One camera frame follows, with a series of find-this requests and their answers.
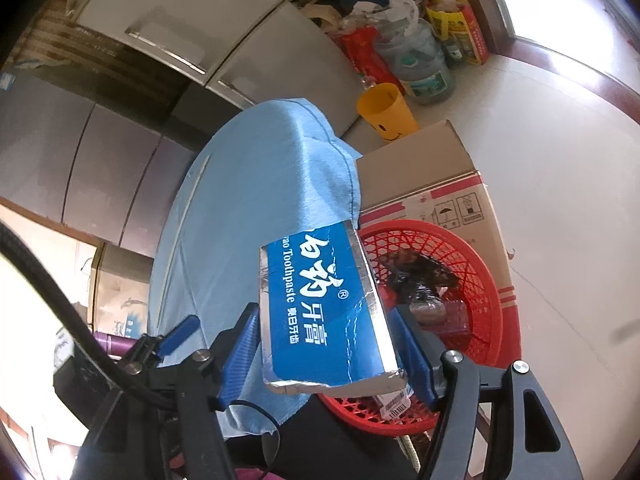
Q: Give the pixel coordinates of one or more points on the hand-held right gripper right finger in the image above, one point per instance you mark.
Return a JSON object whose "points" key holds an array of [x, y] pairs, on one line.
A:
{"points": [[412, 355]]}

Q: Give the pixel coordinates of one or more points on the black plastic bag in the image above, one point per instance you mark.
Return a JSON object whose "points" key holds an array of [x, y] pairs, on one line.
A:
{"points": [[425, 275]]}

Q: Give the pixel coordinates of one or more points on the red white carton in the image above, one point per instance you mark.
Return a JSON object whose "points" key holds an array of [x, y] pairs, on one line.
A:
{"points": [[397, 404]]}

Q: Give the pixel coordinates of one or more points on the yellow smiley bin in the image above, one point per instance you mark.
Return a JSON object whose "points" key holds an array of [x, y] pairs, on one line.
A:
{"points": [[385, 110]]}

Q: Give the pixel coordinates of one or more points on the red mesh basket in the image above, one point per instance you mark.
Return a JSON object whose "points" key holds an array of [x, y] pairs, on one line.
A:
{"points": [[487, 285]]}

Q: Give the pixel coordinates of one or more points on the blue tablecloth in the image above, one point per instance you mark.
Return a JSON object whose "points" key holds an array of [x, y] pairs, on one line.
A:
{"points": [[250, 185]]}

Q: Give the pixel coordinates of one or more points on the cardboard box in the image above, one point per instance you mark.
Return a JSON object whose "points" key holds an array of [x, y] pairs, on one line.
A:
{"points": [[415, 160]]}

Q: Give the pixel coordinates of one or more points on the large water jug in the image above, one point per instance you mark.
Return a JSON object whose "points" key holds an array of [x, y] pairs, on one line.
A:
{"points": [[420, 65]]}

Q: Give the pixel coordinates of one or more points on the purple thermos bottle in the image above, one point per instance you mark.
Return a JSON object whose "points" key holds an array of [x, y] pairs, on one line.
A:
{"points": [[117, 345]]}

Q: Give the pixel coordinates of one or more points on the clear plastic box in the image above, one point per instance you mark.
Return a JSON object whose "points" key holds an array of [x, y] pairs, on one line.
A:
{"points": [[450, 315]]}

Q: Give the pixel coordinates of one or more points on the yellow shopping bag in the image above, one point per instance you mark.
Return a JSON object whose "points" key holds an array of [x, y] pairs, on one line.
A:
{"points": [[460, 30]]}

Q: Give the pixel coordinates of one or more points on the blue toothpaste box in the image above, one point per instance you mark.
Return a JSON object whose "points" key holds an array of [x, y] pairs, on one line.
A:
{"points": [[320, 310]]}

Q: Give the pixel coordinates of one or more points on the grey three-door refrigerator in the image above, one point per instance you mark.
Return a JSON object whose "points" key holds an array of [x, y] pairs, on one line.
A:
{"points": [[100, 160]]}

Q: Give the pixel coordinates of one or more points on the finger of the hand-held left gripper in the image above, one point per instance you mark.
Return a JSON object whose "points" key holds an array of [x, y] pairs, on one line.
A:
{"points": [[180, 332]]}

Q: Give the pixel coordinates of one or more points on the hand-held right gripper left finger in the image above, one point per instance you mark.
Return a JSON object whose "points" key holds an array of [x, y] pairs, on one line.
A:
{"points": [[240, 350]]}

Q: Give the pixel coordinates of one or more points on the large red plastic bag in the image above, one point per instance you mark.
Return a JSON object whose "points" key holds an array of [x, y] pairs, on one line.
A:
{"points": [[367, 57]]}

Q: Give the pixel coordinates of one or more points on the pile of white bags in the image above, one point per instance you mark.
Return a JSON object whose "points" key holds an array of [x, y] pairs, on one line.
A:
{"points": [[400, 2]]}

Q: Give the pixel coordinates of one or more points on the silver two-door refrigerator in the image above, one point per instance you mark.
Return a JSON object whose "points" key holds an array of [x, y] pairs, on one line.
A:
{"points": [[280, 60]]}

